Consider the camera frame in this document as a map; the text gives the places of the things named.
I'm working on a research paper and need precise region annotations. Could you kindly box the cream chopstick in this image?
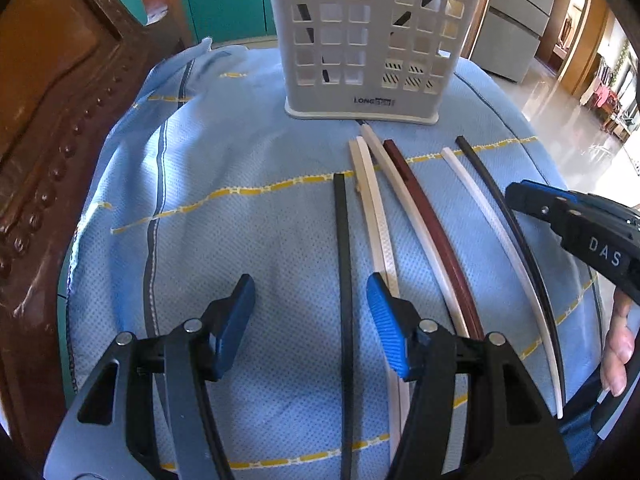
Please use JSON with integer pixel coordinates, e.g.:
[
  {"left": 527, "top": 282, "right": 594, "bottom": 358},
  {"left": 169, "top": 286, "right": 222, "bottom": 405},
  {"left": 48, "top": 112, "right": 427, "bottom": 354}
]
[
  {"left": 349, "top": 136, "right": 410, "bottom": 460},
  {"left": 360, "top": 124, "right": 470, "bottom": 337}
]

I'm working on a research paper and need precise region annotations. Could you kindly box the dark red chopstick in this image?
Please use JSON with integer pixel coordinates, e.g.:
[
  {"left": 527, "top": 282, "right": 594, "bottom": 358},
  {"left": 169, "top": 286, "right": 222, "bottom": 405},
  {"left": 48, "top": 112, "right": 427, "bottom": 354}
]
[{"left": 383, "top": 139, "right": 485, "bottom": 340}]

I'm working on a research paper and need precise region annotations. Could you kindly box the black chopstick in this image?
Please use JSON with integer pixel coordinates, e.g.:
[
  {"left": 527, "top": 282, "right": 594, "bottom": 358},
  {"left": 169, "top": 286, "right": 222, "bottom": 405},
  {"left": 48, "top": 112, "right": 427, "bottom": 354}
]
[
  {"left": 333, "top": 174, "right": 354, "bottom": 480},
  {"left": 456, "top": 136, "right": 566, "bottom": 418}
]

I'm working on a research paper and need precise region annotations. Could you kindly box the white chopstick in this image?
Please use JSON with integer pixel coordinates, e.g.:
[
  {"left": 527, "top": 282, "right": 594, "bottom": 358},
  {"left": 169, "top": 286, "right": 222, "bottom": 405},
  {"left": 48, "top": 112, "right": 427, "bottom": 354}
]
[{"left": 440, "top": 148, "right": 565, "bottom": 419}]

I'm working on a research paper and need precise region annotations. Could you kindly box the person's right hand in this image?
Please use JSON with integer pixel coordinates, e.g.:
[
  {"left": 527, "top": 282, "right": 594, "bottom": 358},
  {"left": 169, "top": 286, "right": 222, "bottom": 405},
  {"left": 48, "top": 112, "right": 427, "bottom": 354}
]
[{"left": 600, "top": 288, "right": 634, "bottom": 398}]

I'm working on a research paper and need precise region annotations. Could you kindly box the light blue checked cloth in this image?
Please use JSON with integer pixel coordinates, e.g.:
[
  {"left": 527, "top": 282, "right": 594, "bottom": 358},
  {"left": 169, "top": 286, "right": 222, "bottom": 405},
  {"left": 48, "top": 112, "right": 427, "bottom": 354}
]
[{"left": 66, "top": 41, "right": 601, "bottom": 479}]

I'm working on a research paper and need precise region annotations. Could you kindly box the grey refrigerator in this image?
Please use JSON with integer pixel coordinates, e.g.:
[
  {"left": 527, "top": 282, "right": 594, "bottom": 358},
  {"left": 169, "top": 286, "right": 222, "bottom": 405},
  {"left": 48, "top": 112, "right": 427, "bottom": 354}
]
[{"left": 471, "top": 0, "right": 554, "bottom": 84}]

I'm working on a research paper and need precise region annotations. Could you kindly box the white plastic utensil basket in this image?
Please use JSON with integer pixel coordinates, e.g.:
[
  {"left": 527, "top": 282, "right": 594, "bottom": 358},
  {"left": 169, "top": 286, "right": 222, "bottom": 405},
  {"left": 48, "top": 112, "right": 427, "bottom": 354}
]
[{"left": 270, "top": 0, "right": 478, "bottom": 125}]

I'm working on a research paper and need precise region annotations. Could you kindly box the brown wooden chair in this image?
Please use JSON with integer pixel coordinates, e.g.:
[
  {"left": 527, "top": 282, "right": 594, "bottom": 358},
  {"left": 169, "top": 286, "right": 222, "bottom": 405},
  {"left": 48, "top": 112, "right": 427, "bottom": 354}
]
[{"left": 1, "top": 0, "right": 192, "bottom": 468}]

